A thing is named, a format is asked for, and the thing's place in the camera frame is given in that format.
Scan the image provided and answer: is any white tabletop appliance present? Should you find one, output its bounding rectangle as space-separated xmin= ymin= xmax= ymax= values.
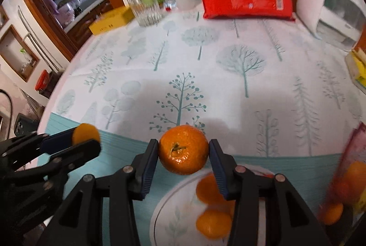
xmin=296 ymin=0 xmax=365 ymax=51

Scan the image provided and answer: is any yellow cardboard box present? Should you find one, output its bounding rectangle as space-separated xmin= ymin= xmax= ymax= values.
xmin=89 ymin=7 xmax=135 ymax=35

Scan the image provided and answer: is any small orange tangerine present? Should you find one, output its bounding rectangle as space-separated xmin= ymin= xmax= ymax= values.
xmin=158 ymin=125 xmax=209 ymax=175

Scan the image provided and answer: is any small yellow-orange tangerine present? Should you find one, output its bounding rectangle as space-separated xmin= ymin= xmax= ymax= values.
xmin=72 ymin=123 xmax=100 ymax=145

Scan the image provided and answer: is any pink glass fruit plate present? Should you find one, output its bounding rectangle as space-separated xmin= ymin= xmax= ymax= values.
xmin=319 ymin=123 xmax=366 ymax=226

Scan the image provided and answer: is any tree pattern tablecloth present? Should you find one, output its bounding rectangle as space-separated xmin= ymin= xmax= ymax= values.
xmin=39 ymin=6 xmax=365 ymax=212

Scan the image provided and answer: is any clear drinking glass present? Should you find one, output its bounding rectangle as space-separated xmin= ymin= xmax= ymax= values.
xmin=129 ymin=0 xmax=163 ymax=27

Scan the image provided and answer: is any yellow tissue pack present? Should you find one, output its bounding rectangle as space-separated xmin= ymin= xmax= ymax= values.
xmin=345 ymin=47 xmax=366 ymax=94

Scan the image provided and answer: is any white round leaf plate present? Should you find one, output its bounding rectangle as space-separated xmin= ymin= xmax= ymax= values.
xmin=149 ymin=163 xmax=276 ymax=246

